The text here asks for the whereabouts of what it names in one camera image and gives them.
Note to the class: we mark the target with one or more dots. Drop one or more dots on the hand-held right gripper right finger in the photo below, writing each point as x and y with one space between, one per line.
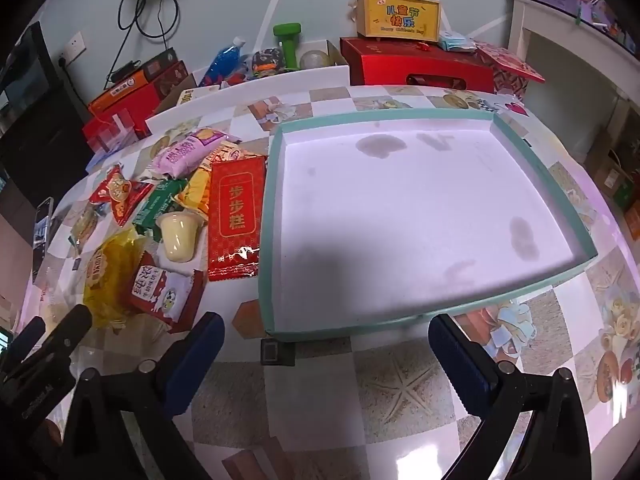
457 365

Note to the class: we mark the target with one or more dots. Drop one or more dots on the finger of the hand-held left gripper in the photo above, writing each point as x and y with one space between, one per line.
27 335
65 332

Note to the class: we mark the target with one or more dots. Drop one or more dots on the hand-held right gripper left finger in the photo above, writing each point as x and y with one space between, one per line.
195 360

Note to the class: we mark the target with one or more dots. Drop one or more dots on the red gold-print snack packet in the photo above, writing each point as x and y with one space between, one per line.
235 210

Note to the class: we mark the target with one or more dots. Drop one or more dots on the green snack packet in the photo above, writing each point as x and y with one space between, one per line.
157 205

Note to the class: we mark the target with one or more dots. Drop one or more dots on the teal-rimmed white tray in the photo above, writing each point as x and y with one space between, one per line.
400 210

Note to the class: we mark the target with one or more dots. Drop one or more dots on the yellow translucent snack packet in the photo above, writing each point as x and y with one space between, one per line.
107 275

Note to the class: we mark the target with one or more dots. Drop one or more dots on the red white snack packet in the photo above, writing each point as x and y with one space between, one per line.
160 295

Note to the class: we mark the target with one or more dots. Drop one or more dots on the smartphone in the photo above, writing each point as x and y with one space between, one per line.
42 230

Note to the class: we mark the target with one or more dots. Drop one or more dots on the clear small snack packet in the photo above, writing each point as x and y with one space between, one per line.
85 227

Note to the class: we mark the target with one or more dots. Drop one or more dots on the plain red snack packet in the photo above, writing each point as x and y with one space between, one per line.
132 205

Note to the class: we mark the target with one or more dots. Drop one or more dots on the red cartoon snack packet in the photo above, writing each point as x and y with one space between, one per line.
110 185

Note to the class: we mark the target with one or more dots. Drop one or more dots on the yellow chip packet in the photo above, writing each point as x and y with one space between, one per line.
197 190

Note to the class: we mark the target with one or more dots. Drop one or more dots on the black cabinet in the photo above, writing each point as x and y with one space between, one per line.
45 150

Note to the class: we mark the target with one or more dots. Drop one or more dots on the clear plastic box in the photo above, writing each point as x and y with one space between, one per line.
112 135

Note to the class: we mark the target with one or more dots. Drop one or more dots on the pink snack packet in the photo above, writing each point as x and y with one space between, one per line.
185 152

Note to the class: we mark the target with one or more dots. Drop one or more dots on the orange striped snack packet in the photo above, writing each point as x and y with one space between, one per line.
225 152

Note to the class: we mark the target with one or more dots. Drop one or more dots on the orange cardboard box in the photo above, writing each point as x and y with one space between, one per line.
632 220

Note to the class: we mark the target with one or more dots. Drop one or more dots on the large red box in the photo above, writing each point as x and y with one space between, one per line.
142 102

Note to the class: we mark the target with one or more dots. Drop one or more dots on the brown cardboard box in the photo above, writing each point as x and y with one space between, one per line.
610 170

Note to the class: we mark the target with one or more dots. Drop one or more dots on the black monitor screen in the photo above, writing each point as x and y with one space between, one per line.
25 82

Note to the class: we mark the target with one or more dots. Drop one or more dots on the cartoon print carton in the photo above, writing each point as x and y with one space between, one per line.
197 96

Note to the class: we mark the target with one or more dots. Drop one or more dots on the black power adapter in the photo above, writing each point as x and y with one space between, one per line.
125 70

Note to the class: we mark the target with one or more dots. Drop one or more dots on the white storage bin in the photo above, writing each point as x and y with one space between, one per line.
260 87

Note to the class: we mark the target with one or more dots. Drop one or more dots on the blue bottle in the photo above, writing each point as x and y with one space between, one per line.
222 62

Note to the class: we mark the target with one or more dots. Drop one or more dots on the red patterned box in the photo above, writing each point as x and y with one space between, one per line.
505 67

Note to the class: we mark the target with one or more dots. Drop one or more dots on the pile of colourful toys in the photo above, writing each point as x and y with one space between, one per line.
267 62

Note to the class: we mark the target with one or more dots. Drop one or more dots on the red gift box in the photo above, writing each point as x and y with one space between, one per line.
400 60

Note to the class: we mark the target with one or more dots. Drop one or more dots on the light blue tissue pack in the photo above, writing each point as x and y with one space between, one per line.
457 41

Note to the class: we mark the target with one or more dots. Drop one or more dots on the clear plastic jar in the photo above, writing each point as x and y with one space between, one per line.
314 59

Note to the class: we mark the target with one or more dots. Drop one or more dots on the green dumbbell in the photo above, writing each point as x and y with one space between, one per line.
289 40

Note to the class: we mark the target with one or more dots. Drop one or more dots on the white shelf unit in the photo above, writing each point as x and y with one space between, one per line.
517 35

